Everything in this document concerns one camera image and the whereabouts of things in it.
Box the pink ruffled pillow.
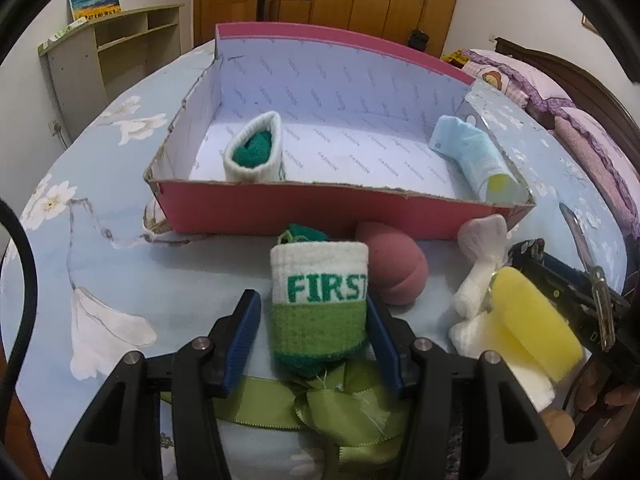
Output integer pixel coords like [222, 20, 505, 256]
[550, 107, 640, 241]

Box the pink cartoon pillow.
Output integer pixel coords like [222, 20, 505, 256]
[460, 49, 566, 111]

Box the yellow sponge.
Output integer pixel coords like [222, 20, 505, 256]
[492, 266, 585, 380]

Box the blue floral bedsheet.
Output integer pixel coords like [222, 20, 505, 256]
[0, 35, 640, 480]

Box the person's right hand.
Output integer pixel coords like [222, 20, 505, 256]
[542, 355, 640, 466]

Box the green ribbon bow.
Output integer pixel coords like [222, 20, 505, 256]
[160, 360, 406, 466]

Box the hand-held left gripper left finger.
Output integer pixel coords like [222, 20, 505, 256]
[50, 289, 263, 480]

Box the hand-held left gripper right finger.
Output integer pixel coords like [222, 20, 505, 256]
[367, 298, 571, 480]

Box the pink cardboard box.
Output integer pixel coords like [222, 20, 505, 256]
[144, 22, 537, 241]

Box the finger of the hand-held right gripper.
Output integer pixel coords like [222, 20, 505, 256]
[507, 238, 593, 293]

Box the light blue towel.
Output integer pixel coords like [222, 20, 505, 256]
[428, 115, 521, 206]

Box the green white knitted wristband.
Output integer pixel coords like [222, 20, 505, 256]
[270, 225, 371, 378]
[222, 111, 287, 183]

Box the beige corner shelf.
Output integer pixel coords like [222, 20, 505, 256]
[37, 4, 185, 148]

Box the black cable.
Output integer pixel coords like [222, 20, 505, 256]
[0, 200, 38, 396]

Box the green white packet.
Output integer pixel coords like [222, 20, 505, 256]
[47, 17, 88, 43]

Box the dark wooden headboard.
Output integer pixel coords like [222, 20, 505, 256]
[492, 37, 640, 126]

